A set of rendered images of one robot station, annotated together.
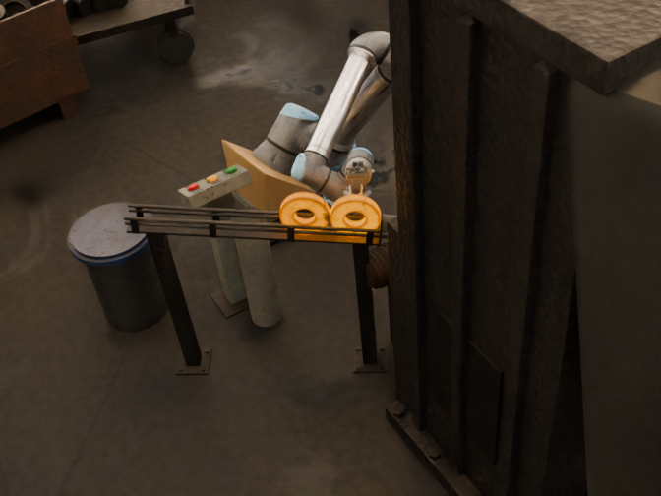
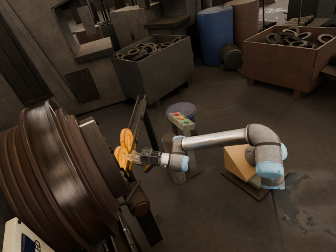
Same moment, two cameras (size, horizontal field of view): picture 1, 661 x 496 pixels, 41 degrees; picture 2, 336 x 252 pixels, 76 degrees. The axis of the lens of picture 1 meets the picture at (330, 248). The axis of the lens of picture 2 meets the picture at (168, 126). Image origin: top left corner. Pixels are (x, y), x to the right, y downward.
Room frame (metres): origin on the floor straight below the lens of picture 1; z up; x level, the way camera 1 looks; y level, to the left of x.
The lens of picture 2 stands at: (2.50, -1.04, 1.57)
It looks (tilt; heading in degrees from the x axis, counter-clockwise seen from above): 35 degrees down; 96
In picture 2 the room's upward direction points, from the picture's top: 14 degrees counter-clockwise
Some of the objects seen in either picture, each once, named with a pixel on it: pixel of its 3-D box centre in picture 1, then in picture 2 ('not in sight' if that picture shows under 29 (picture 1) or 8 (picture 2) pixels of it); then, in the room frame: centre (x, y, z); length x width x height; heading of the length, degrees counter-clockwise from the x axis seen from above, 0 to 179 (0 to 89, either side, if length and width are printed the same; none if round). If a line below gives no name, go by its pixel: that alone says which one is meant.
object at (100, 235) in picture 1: (124, 270); (184, 126); (2.47, 0.79, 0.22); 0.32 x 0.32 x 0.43
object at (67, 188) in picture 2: not in sight; (77, 171); (2.13, -0.56, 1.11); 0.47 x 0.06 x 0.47; 117
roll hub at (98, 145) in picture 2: not in sight; (105, 156); (2.22, -0.51, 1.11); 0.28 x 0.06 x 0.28; 117
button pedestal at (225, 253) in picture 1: (226, 240); (186, 145); (2.47, 0.38, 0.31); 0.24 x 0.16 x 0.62; 117
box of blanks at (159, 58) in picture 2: not in sight; (153, 69); (2.14, 2.21, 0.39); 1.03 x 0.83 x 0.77; 42
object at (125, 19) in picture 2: not in sight; (140, 35); (1.87, 3.93, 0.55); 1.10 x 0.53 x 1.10; 137
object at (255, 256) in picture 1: (258, 269); (175, 160); (2.35, 0.27, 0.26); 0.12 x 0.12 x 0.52
